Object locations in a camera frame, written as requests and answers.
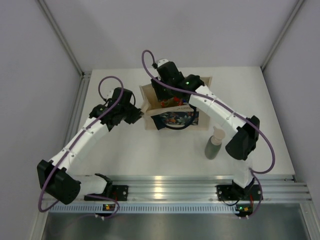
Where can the white slotted cable duct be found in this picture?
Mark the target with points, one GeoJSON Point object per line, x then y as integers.
{"type": "Point", "coordinates": [150, 208]}

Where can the left aluminium frame post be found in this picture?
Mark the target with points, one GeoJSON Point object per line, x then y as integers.
{"type": "Point", "coordinates": [48, 15]}

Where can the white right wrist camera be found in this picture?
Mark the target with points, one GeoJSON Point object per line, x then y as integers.
{"type": "Point", "coordinates": [161, 62]}

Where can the green pump bottle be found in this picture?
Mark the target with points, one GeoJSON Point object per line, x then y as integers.
{"type": "Point", "coordinates": [214, 143]}

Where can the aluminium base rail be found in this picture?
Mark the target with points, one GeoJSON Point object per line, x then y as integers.
{"type": "Point", "coordinates": [211, 189]}

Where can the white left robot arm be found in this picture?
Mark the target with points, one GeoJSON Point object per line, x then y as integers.
{"type": "Point", "coordinates": [58, 177]}

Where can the right aluminium frame post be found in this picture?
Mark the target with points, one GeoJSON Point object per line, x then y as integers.
{"type": "Point", "coordinates": [294, 12]}

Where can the aluminium frame post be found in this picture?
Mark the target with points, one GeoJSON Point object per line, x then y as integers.
{"type": "Point", "coordinates": [294, 12]}
{"type": "Point", "coordinates": [48, 15]}

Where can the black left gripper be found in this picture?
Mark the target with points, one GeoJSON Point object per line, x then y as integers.
{"type": "Point", "coordinates": [136, 113]}

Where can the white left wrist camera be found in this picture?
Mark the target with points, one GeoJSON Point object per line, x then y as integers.
{"type": "Point", "coordinates": [109, 93]}

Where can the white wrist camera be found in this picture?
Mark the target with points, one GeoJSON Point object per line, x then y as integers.
{"type": "Point", "coordinates": [161, 62]}
{"type": "Point", "coordinates": [109, 93]}

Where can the beige canvas tote bag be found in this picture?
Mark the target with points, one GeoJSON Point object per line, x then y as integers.
{"type": "Point", "coordinates": [172, 116]}

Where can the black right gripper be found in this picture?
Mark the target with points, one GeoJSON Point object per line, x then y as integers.
{"type": "Point", "coordinates": [160, 95]}

